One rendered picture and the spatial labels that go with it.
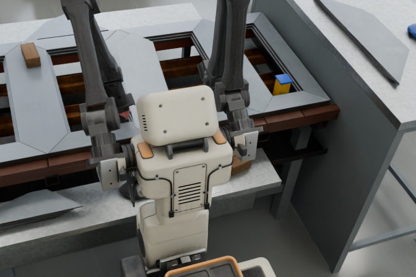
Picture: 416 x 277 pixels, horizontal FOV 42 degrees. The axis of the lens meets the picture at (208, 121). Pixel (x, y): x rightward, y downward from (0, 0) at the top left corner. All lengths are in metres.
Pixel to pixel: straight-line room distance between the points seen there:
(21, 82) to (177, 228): 0.99
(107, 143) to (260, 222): 1.56
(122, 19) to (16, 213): 1.30
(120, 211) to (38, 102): 0.57
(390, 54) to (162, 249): 1.26
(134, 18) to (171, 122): 1.55
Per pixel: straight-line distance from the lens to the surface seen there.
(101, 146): 1.60
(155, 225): 1.82
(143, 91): 2.37
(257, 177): 2.30
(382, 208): 3.29
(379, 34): 2.58
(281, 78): 2.47
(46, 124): 2.24
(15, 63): 2.57
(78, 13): 1.69
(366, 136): 2.37
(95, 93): 1.65
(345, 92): 2.44
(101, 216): 2.13
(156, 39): 2.71
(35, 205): 2.14
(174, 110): 1.52
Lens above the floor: 2.38
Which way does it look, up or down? 43 degrees down
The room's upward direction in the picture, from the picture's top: 7 degrees clockwise
